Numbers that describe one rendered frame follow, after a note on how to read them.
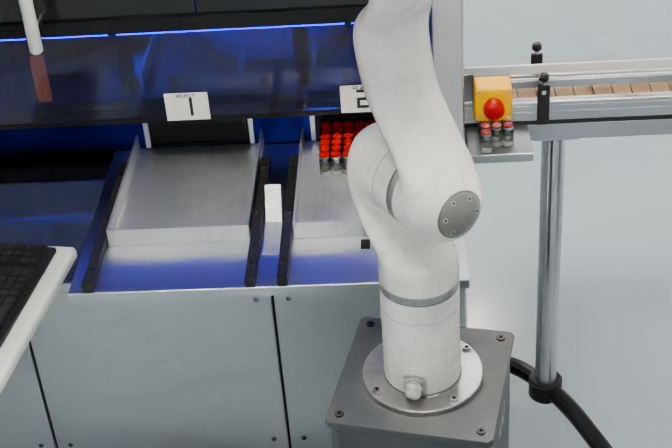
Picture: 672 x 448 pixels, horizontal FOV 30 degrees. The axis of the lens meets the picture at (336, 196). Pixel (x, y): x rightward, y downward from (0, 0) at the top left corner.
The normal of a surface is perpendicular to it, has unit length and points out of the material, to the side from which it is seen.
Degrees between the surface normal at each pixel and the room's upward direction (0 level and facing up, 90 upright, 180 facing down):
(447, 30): 90
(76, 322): 90
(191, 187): 0
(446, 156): 62
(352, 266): 0
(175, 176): 0
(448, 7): 90
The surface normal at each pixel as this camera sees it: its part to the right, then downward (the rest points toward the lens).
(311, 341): -0.03, 0.55
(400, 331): -0.58, 0.48
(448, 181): 0.36, 0.07
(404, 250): -0.07, -0.47
